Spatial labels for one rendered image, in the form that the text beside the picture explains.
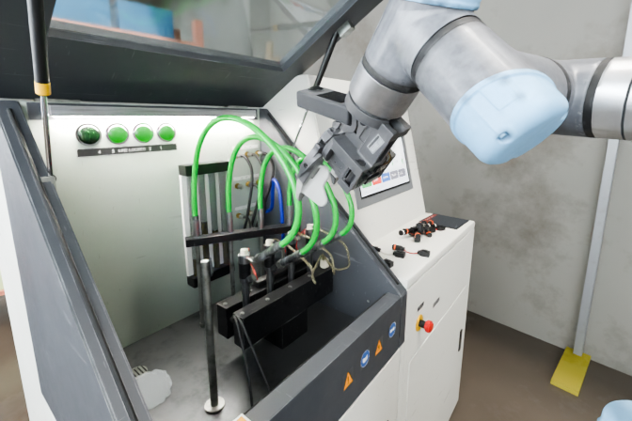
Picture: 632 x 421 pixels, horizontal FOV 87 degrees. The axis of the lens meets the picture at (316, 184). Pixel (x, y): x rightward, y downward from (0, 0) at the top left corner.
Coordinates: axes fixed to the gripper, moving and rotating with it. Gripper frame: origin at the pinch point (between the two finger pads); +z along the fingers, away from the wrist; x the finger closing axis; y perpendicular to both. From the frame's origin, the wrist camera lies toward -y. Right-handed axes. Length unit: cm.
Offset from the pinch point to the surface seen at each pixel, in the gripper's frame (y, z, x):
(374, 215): -1, 50, 50
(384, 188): -7, 48, 61
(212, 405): 17, 42, -25
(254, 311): 6.4, 36.8, -9.1
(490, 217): 31, 108, 181
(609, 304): 105, 90, 177
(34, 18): -35.9, -9.7, -27.0
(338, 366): 25.9, 28.1, -3.2
